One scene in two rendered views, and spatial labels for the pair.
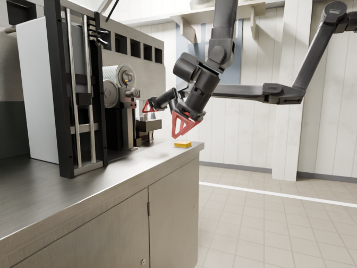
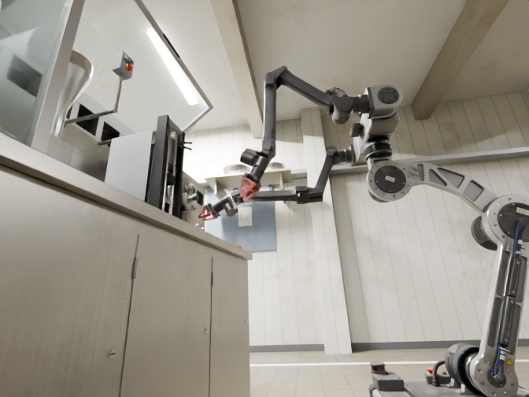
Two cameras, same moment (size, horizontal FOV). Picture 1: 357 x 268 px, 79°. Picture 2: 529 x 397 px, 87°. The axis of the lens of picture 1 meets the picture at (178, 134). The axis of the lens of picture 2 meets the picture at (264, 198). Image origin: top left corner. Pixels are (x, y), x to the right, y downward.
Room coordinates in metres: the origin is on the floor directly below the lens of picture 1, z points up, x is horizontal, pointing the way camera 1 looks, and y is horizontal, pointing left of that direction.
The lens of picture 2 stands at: (-0.48, 0.19, 0.62)
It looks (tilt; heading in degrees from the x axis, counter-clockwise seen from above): 20 degrees up; 346
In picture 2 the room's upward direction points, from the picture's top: 3 degrees counter-clockwise
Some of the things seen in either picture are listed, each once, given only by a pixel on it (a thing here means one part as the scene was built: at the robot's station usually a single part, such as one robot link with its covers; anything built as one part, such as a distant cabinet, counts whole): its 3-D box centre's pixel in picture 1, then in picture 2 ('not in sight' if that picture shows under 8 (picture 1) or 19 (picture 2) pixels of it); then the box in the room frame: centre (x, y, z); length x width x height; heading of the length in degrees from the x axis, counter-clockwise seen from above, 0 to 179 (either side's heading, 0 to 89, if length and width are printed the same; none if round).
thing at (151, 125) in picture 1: (127, 123); not in sight; (1.33, 0.31, 1.00); 0.40 x 0.16 x 0.06; 62
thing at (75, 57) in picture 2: not in sight; (71, 68); (0.51, 0.69, 1.50); 0.14 x 0.14 x 0.06
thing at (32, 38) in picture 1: (39, 94); (120, 185); (0.87, 0.55, 1.17); 0.34 x 0.05 x 0.54; 62
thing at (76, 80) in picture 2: not in sight; (53, 138); (0.51, 0.69, 1.18); 0.14 x 0.14 x 0.57
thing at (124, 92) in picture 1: (129, 119); (188, 220); (1.04, 0.24, 1.05); 0.06 x 0.05 x 0.31; 62
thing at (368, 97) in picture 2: not in sight; (360, 104); (0.43, -0.52, 1.45); 0.09 x 0.08 x 0.12; 159
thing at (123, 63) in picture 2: not in sight; (124, 64); (0.62, 0.54, 1.66); 0.07 x 0.07 x 0.10; 56
